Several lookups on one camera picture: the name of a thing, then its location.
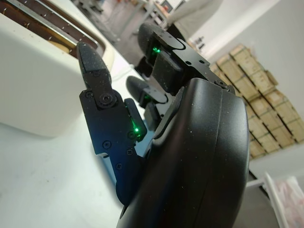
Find stacked wooden crates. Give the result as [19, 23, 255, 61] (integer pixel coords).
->
[209, 44, 300, 159]

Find cream two-slot toaster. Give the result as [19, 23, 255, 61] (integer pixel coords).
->
[0, 0, 115, 138]

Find person in black clothes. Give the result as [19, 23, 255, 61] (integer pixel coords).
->
[163, 0, 224, 42]

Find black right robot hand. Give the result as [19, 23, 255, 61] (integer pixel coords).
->
[76, 22, 251, 228]

